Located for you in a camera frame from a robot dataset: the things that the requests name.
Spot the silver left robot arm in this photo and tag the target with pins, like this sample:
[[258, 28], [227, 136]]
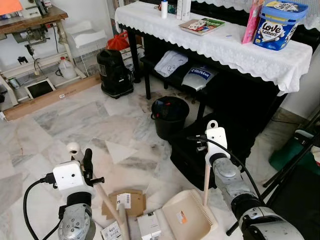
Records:
[[76, 222]]

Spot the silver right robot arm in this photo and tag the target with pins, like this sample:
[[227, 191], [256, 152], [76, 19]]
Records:
[[245, 205]]

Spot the black storage box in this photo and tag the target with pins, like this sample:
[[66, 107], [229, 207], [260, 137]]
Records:
[[237, 130]]

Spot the black plastic bucket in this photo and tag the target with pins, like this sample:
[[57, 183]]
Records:
[[170, 120]]

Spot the brown cardboard piece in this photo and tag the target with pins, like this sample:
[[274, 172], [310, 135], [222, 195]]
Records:
[[136, 205]]

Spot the white printed paper scrap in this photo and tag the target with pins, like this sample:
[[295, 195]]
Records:
[[111, 233]]

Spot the grey plastic bag blue logo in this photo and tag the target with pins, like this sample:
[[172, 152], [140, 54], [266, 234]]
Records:
[[198, 77]]

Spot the long wooden plank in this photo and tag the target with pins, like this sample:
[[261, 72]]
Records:
[[52, 97]]

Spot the small white box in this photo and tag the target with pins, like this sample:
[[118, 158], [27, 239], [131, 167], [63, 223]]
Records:
[[149, 227]]

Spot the green plastic container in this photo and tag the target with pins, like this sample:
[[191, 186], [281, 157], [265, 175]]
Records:
[[285, 155]]

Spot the white-framed tablet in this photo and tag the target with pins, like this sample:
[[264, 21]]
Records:
[[40, 89]]

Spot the white folded garment bag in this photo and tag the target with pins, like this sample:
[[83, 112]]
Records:
[[171, 63]]

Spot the black vacuum cleaner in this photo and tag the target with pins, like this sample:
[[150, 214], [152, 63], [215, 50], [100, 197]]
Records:
[[115, 75]]

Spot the black folding chair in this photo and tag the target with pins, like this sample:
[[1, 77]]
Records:
[[295, 202]]

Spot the white plastic jug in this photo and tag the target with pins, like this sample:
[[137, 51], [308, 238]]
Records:
[[67, 69]]

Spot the colourful flat book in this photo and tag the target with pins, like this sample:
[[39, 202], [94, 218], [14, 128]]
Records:
[[200, 26]]

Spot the red plastic bag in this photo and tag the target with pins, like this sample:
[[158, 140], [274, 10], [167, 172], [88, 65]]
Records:
[[118, 42]]

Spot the pink snack package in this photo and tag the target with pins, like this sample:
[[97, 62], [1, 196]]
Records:
[[251, 25]]

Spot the white upright carton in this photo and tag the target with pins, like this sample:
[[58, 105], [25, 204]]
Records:
[[183, 10]]

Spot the blue Love Letters tub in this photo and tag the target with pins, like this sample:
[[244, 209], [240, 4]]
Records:
[[277, 27]]

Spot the small white bottle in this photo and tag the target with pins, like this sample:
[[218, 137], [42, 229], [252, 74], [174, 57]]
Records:
[[164, 10]]

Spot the wooden work desk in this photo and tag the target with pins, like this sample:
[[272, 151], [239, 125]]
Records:
[[32, 22]]

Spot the white lace cloth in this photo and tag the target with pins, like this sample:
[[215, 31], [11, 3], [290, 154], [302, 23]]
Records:
[[312, 16]]

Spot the orange sheet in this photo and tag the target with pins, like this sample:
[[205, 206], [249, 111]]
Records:
[[10, 6]]

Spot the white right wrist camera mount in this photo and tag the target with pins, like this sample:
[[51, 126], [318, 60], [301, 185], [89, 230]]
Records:
[[216, 140]]

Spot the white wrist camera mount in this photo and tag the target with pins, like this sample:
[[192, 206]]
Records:
[[67, 177], [216, 140]]

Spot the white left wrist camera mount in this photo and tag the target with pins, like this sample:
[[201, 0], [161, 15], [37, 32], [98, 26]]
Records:
[[67, 177]]

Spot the black table frame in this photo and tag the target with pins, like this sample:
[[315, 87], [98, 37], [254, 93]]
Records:
[[250, 97]]

